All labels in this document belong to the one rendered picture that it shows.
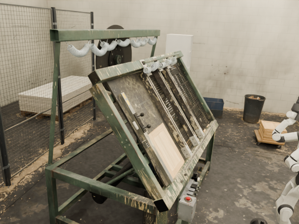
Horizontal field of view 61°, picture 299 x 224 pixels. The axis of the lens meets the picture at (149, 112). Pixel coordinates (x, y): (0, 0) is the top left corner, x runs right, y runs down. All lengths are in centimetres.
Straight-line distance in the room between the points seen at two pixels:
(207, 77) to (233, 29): 147
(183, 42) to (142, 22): 202
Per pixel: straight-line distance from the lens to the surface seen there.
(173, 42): 633
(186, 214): 226
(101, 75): 215
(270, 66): 787
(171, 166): 258
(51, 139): 274
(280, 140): 292
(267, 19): 775
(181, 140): 284
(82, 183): 270
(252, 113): 692
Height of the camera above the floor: 229
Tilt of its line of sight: 19 degrees down
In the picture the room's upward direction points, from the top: 3 degrees clockwise
